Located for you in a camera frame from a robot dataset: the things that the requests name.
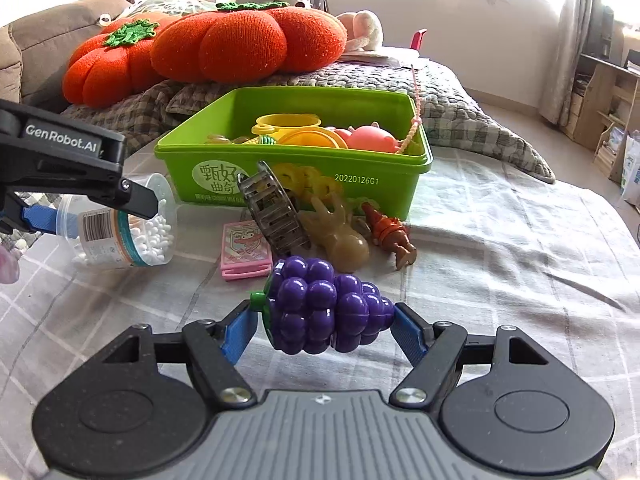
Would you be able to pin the tan rubber hand toy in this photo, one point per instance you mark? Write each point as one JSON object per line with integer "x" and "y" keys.
{"x": 347, "y": 249}

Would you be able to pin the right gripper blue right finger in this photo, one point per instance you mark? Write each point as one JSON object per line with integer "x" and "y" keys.
{"x": 412, "y": 333}

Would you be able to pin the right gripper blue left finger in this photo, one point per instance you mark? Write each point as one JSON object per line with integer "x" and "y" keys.
{"x": 237, "y": 329}

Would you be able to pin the grey sofa backrest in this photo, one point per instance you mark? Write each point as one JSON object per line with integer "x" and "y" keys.
{"x": 35, "y": 50}

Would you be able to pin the wooden shelf desk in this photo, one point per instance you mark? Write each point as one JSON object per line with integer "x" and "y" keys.
{"x": 604, "y": 104}

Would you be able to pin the cotton swab plastic jar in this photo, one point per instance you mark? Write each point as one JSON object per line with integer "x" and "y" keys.
{"x": 101, "y": 238}

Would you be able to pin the pink toy pig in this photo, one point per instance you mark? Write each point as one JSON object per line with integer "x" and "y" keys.
{"x": 369, "y": 138}

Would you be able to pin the yellow toy cup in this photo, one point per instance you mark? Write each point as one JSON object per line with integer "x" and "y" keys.
{"x": 276, "y": 125}

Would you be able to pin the orange yellow toy plate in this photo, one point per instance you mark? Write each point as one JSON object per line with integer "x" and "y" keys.
{"x": 314, "y": 137}

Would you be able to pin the small orange pumpkin cushion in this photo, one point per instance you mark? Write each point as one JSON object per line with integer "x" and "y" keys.
{"x": 115, "y": 63}

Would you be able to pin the beige window curtain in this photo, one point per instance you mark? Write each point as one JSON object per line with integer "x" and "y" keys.
{"x": 578, "y": 23}

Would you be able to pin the pink card box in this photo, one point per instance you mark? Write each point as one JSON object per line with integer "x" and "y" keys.
{"x": 245, "y": 253}

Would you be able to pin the left hand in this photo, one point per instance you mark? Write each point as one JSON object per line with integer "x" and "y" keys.
{"x": 9, "y": 267}

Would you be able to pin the grey checkered quilt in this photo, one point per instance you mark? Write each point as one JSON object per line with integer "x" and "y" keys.
{"x": 341, "y": 93}

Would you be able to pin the purple toy grapes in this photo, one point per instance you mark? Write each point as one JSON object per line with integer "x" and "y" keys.
{"x": 307, "y": 306}

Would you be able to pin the small red brown figurine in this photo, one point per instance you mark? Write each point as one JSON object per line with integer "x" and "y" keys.
{"x": 390, "y": 234}

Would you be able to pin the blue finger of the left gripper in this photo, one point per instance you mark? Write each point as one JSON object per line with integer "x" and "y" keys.
{"x": 38, "y": 218}
{"x": 130, "y": 197}

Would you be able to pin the white plush toy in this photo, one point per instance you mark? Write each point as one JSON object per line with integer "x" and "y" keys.
{"x": 364, "y": 30}

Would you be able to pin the large orange pumpkin cushion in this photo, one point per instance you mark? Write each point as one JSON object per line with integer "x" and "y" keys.
{"x": 245, "y": 46}

